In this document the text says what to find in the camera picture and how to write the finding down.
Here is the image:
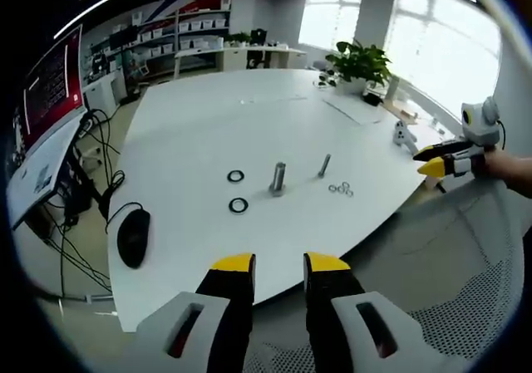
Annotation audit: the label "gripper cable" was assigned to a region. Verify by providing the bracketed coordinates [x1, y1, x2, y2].
[495, 117, 507, 151]

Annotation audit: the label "white side desk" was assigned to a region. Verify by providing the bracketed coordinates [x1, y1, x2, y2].
[6, 109, 91, 232]

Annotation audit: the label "black computer mouse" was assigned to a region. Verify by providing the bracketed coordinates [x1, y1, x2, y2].
[116, 211, 152, 270]

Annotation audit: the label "black mouse cable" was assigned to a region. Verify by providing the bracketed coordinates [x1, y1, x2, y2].
[106, 200, 147, 235]

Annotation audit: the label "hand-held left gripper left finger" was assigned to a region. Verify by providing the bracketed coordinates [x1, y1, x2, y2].
[135, 253, 257, 373]

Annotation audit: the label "small black parts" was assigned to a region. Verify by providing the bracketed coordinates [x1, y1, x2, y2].
[313, 70, 338, 88]

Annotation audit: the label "potted green plant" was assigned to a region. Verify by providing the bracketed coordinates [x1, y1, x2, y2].
[325, 39, 392, 96]

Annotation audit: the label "white game controller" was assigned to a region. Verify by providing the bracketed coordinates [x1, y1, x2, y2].
[392, 119, 419, 149]

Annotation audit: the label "thick metal threaded stud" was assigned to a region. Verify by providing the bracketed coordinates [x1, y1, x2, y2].
[268, 161, 288, 198]

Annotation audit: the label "thin metal threaded stud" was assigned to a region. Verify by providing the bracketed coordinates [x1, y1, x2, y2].
[317, 153, 333, 179]

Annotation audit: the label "person's right hand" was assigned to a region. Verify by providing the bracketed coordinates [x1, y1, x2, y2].
[473, 148, 515, 183]

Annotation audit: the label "bundle of black cables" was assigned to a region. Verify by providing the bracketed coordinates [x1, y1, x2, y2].
[39, 107, 126, 295]

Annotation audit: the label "ceiling light strip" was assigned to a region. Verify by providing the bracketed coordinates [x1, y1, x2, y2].
[52, 0, 313, 41]

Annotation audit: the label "white mesh office chair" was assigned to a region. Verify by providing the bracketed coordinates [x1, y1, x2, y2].
[243, 176, 532, 373]

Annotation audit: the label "white counter desk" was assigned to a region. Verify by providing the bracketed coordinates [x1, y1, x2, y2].
[173, 44, 309, 78]

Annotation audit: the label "computer monitor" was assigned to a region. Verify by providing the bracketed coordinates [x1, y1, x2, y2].
[7, 23, 89, 160]

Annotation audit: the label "wooden stand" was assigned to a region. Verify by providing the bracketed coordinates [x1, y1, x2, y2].
[382, 75, 419, 121]

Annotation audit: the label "shelving unit with white bins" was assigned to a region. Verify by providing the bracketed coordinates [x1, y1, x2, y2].
[81, 6, 233, 81]

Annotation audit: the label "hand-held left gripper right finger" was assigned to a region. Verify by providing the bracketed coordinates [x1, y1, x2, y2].
[303, 251, 425, 373]

